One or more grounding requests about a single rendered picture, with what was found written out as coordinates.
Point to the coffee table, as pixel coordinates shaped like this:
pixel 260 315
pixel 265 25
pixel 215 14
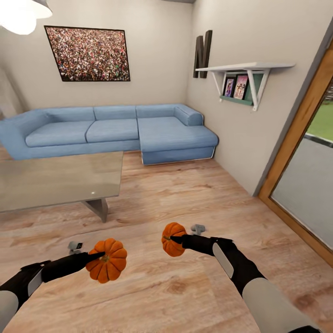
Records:
pixel 44 182

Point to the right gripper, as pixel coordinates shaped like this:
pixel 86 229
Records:
pixel 189 241

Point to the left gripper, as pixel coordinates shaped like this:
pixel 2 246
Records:
pixel 75 262

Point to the decorative sign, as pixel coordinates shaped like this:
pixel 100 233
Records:
pixel 202 54

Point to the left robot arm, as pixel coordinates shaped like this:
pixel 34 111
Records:
pixel 20 287

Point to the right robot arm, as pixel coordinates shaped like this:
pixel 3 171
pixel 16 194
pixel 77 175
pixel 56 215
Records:
pixel 272 312

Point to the pumpkin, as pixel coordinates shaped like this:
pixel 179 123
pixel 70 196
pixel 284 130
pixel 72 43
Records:
pixel 171 247
pixel 108 267

